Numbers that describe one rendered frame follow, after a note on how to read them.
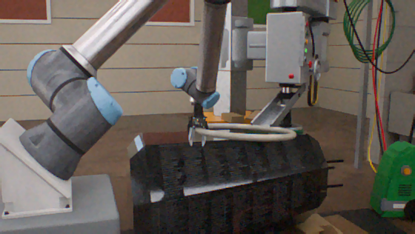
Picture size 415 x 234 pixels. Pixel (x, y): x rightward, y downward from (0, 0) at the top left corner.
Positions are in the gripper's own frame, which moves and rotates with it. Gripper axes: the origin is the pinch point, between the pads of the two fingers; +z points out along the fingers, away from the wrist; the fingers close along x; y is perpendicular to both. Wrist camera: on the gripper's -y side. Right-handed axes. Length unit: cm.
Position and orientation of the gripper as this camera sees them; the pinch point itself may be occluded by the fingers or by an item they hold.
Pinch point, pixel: (197, 143)
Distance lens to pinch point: 190.0
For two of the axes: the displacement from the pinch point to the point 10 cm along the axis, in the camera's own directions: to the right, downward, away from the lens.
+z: -0.4, 9.9, 1.0
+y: 0.0, 1.0, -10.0
